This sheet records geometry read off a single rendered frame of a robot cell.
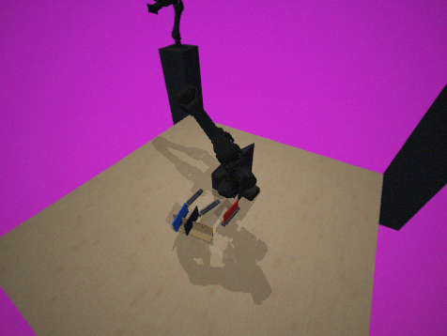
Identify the red board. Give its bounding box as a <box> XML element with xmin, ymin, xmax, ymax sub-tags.
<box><xmin>223</xmin><ymin>200</ymin><xmax>239</xmax><ymax>224</ymax></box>

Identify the blue notched board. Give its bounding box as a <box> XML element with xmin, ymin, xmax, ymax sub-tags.
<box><xmin>172</xmin><ymin>203</ymin><xmax>189</xmax><ymax>232</ymax></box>

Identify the tan slotted board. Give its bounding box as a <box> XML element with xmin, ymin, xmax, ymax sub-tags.
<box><xmin>178</xmin><ymin>217</ymin><xmax>216</xmax><ymax>242</ymax></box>

